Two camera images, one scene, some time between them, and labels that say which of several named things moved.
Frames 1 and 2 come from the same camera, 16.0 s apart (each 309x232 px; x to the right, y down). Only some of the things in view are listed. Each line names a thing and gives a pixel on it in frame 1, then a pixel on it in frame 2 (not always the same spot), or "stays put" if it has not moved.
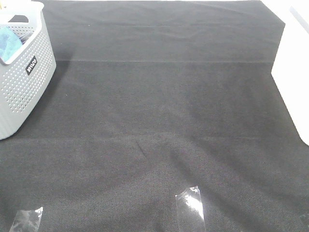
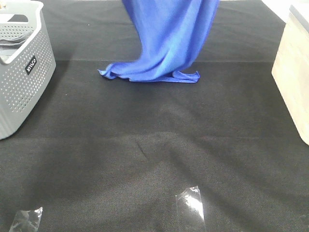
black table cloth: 150,98 stays put
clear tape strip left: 27,221 stays put
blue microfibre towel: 9,43 -> 174,34
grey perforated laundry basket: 23,79 stays put
